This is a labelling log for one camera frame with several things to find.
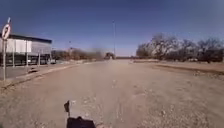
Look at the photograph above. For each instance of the distant brown trees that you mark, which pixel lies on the distant brown trees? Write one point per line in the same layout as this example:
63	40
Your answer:
78	54

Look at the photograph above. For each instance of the tall thin pole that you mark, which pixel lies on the tall thin pole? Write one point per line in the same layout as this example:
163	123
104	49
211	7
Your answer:
114	40

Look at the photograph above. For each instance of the flat-roofed building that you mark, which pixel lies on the flat-roofed building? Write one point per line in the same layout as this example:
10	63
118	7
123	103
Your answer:
30	46

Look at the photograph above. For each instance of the grey asphalt road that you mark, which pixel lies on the grey asphalt road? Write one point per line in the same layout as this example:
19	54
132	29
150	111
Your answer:
15	71

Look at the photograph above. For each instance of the kerb strip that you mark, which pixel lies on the kerb strip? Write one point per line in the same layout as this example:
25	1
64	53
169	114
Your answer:
23	78

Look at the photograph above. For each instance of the row of bare trees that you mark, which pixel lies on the row of bare trees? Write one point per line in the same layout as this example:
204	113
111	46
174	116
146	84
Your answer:
163	48

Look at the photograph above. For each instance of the pale gravel dirt ground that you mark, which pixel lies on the pale gravel dirt ground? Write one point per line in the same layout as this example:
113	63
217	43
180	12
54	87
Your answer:
126	90

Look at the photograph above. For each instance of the round sign on pole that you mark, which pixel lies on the round sign on pole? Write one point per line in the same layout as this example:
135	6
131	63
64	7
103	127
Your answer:
5	32

